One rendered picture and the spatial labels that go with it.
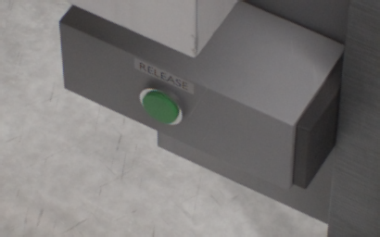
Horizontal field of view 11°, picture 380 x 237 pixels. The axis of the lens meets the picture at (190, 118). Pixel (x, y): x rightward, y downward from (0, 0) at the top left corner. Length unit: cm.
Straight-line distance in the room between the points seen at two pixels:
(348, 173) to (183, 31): 30
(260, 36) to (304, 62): 4
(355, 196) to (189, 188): 133
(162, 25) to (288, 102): 20
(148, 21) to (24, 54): 174
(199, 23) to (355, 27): 17
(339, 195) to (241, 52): 15
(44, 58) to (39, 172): 21
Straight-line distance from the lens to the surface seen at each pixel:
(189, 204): 285
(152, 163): 290
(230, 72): 147
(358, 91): 146
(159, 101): 149
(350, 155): 152
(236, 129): 148
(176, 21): 127
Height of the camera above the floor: 233
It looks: 52 degrees down
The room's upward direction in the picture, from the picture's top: straight up
